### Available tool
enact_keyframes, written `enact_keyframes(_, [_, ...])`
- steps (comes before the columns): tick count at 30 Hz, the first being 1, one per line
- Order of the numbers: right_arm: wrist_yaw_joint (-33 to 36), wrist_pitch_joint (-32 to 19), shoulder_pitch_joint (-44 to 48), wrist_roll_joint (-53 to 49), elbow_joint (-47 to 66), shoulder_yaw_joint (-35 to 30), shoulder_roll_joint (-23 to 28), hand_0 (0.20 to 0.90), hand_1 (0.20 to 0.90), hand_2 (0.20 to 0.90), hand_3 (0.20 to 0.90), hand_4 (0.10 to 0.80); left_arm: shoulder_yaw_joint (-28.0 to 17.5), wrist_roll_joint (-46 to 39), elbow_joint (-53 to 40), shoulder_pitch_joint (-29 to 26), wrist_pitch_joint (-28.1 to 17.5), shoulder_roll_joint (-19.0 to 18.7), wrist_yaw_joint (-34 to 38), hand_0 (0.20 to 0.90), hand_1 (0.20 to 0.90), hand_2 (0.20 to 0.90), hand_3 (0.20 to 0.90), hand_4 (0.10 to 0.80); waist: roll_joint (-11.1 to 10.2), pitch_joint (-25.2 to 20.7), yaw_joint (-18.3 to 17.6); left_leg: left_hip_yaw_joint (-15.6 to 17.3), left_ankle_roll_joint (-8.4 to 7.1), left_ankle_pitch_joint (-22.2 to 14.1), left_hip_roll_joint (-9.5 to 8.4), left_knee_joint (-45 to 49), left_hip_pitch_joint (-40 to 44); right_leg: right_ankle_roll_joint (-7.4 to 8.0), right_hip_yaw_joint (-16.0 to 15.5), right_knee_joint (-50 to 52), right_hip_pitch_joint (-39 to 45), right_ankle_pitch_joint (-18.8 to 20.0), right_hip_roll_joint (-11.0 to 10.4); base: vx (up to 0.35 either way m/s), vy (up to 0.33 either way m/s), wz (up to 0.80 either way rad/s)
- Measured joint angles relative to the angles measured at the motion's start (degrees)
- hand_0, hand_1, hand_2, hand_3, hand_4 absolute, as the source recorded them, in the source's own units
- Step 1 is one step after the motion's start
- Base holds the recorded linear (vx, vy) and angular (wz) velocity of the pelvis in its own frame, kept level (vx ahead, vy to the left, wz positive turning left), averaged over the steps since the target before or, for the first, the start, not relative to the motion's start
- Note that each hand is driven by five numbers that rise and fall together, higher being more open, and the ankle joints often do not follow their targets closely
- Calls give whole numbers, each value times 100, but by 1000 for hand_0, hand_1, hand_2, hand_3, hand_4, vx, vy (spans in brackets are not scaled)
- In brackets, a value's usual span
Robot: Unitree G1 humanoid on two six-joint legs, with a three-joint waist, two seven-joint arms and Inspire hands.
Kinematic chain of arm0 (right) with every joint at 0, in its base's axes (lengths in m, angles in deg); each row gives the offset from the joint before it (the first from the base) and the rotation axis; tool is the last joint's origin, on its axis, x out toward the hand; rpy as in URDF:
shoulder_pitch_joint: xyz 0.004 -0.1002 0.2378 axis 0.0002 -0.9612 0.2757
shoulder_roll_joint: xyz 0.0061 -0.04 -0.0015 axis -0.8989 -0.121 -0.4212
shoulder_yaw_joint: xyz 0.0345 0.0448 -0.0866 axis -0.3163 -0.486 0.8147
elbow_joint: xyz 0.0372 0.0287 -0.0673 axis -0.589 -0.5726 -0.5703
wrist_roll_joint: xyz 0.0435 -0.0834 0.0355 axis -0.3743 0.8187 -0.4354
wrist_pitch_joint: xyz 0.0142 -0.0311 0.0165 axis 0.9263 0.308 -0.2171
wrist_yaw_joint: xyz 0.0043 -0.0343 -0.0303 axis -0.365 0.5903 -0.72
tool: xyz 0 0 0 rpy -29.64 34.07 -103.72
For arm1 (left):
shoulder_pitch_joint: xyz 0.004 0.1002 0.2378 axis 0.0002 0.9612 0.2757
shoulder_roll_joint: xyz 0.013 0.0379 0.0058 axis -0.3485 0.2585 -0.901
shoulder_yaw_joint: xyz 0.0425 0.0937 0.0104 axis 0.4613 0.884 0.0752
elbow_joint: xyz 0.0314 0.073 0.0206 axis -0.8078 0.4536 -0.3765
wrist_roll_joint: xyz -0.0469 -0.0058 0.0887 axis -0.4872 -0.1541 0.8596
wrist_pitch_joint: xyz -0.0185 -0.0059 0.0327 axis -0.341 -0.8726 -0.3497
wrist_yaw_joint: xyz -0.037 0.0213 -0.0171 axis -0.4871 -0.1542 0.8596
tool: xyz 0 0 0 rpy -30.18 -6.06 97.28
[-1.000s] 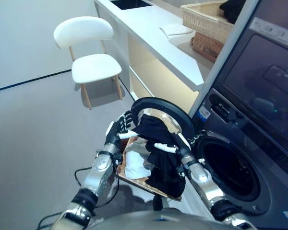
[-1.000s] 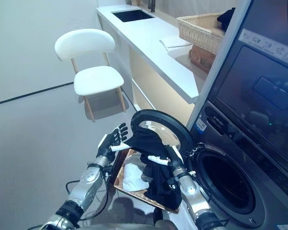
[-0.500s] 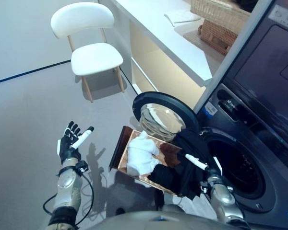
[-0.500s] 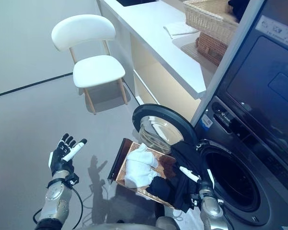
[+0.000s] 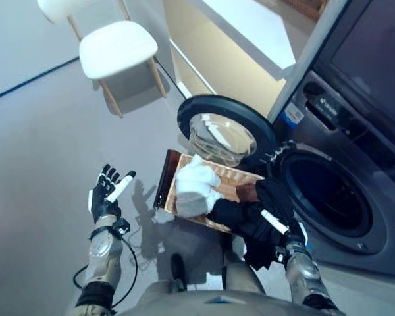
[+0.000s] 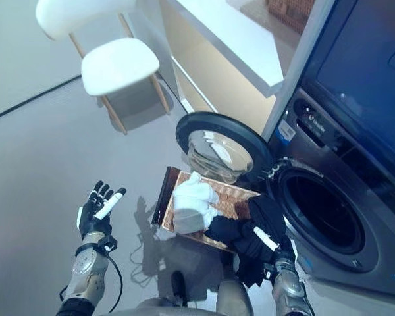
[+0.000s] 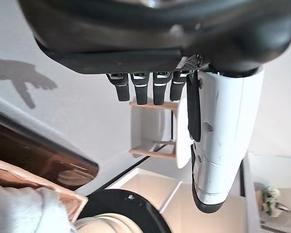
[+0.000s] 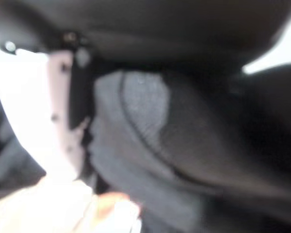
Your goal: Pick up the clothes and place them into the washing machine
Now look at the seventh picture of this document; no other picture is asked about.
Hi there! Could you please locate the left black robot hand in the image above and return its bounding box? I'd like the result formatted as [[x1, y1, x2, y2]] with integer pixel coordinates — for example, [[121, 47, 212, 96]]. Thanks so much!
[[16, 0, 291, 214]]

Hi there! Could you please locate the round glass washing machine door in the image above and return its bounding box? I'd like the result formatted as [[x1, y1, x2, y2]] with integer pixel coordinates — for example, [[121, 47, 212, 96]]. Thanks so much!
[[75, 188, 172, 233]]

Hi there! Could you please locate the black baseboard strip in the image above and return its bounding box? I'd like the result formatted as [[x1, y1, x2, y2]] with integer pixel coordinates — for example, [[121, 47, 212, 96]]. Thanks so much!
[[170, 108, 175, 142]]

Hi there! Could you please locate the white chair with wooden legs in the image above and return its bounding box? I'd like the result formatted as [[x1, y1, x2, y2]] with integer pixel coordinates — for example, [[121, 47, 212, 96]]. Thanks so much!
[[129, 97, 193, 170]]

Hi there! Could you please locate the white counter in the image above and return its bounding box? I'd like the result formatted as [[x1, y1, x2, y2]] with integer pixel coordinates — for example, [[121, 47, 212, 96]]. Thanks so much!
[[104, 150, 291, 233]]

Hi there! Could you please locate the dark brown wooden tray stand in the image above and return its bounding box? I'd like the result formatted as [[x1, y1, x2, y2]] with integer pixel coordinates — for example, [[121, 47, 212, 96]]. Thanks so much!
[[0, 104, 99, 191]]

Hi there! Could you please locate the wicker laundry basket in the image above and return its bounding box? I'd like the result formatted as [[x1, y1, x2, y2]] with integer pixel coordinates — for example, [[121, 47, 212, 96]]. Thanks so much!
[[0, 155, 89, 223]]

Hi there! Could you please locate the potted white flower plant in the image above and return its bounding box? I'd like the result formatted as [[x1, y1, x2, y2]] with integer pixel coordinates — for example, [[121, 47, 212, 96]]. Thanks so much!
[[259, 185, 281, 218]]

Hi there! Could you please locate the white garment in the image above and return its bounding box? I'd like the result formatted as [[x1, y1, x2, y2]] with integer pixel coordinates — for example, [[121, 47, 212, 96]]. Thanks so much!
[[0, 184, 75, 233]]

